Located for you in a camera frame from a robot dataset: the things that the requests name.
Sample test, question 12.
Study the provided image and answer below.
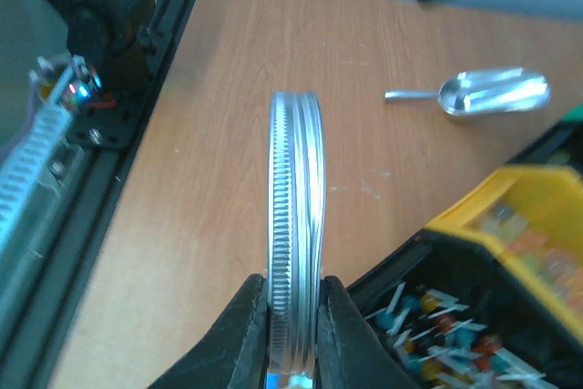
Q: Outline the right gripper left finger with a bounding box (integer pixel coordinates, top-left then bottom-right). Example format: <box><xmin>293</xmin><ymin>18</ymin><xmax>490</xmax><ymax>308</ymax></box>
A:
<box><xmin>150</xmin><ymin>273</ymin><xmax>268</xmax><ymax>389</ymax></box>

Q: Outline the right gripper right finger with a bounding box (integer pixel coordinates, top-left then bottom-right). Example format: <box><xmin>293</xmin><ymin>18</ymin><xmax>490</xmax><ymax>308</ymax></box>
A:
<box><xmin>314</xmin><ymin>276</ymin><xmax>419</xmax><ymax>388</ymax></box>

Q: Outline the round metal lid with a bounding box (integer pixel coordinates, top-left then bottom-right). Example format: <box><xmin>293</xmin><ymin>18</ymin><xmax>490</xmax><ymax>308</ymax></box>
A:
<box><xmin>267</xmin><ymin>91</ymin><xmax>327</xmax><ymax>375</ymax></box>

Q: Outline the metal scoop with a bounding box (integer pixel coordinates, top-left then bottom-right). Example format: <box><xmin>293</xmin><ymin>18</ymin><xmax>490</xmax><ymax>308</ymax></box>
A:
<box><xmin>384</xmin><ymin>67</ymin><xmax>552</xmax><ymax>119</ymax></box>

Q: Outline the black popsicle candy bin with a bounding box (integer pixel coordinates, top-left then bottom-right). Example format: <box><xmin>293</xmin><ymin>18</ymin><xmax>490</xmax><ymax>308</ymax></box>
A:
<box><xmin>507</xmin><ymin>121</ymin><xmax>582</xmax><ymax>173</ymax></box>

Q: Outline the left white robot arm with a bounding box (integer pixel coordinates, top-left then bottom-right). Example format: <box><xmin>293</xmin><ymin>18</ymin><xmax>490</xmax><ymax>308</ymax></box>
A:
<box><xmin>47</xmin><ymin>0</ymin><xmax>155</xmax><ymax>93</ymax></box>

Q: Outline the black lollipop bin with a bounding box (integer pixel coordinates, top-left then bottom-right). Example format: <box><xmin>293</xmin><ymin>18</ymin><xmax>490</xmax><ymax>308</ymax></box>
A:
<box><xmin>348</xmin><ymin>230</ymin><xmax>582</xmax><ymax>388</ymax></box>

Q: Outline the yellow star candy bin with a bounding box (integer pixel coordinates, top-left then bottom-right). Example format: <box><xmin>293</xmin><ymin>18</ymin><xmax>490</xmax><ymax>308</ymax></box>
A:
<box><xmin>426</xmin><ymin>165</ymin><xmax>582</xmax><ymax>338</ymax></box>

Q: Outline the green candy bin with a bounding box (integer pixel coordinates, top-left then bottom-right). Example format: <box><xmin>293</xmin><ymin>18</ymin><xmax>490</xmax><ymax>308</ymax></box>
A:
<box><xmin>561</xmin><ymin>104</ymin><xmax>583</xmax><ymax>123</ymax></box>

